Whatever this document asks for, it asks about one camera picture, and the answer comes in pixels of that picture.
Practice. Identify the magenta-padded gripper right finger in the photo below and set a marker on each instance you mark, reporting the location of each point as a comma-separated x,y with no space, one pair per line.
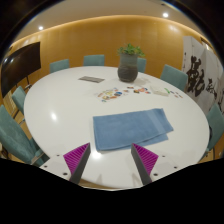
146,159

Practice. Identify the white paper pad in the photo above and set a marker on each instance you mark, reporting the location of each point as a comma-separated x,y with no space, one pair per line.
158,90

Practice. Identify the green plant in grey pot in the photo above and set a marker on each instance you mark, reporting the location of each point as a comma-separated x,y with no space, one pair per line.
127,68

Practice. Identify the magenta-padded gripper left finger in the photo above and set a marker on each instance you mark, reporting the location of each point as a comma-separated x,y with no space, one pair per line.
76,159

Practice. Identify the white calligraphy folding screen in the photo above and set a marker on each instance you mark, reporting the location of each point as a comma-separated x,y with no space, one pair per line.
200,73

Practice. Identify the colourful sticker sheet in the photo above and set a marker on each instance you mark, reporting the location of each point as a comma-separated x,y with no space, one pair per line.
110,94

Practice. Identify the small colourful sticker cards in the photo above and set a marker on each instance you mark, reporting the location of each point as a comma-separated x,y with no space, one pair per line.
140,90

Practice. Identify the black television screen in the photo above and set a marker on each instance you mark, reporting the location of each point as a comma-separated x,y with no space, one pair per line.
20,66

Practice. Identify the blue towel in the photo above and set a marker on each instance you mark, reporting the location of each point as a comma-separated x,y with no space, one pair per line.
130,128

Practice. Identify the teal chairs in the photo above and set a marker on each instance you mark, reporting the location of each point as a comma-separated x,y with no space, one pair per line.
13,136

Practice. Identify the green marker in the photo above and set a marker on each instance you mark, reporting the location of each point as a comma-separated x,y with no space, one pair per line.
167,90

